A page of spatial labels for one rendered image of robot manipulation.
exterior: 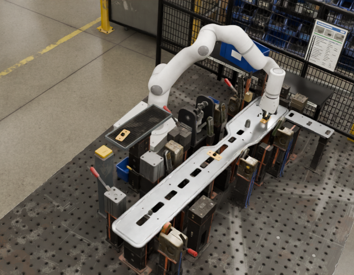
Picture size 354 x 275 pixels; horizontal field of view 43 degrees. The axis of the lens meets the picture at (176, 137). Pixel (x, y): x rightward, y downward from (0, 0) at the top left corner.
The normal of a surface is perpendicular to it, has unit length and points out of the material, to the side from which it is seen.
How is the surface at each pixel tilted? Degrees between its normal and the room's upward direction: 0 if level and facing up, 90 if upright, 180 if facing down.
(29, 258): 0
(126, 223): 0
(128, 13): 92
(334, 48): 90
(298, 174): 0
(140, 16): 94
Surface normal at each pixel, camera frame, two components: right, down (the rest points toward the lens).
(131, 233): 0.07, -0.75
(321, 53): -0.62, 0.48
